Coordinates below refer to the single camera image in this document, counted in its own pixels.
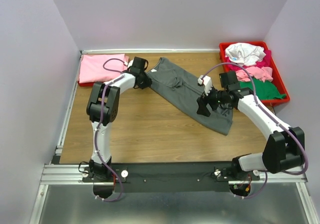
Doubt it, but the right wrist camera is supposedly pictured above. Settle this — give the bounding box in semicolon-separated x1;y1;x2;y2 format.
197;75;214;96

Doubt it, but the red plastic bin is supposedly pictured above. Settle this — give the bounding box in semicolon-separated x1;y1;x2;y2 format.
219;41;290;107

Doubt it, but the magenta t shirt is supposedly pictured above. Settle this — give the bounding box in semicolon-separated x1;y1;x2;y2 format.
226;50;272;71

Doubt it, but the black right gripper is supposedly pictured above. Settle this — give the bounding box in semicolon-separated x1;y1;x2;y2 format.
196;82;228;117

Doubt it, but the folded red t shirt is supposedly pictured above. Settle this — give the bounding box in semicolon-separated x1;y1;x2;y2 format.
77;81;94;87

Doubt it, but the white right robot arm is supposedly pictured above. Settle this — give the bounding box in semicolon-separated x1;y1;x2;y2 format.
198;72;309;180

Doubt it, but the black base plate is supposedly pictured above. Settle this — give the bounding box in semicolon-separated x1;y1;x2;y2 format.
78;161;260;194

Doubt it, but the grey t shirt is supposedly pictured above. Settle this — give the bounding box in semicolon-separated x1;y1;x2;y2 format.
147;57;233;136

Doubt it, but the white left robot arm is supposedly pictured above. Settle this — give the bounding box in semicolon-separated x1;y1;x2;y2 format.
86;57;152;182

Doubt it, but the light pink t shirt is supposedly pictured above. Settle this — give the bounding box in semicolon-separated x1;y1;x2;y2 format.
235;66;273;82

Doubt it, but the green t shirt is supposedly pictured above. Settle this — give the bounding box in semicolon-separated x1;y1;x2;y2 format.
253;78;287;100

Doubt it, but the folded pink t shirt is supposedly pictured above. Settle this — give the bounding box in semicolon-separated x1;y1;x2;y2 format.
78;53;129;83

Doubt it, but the white t shirt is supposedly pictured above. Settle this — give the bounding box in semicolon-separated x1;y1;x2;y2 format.
225;42;266;66

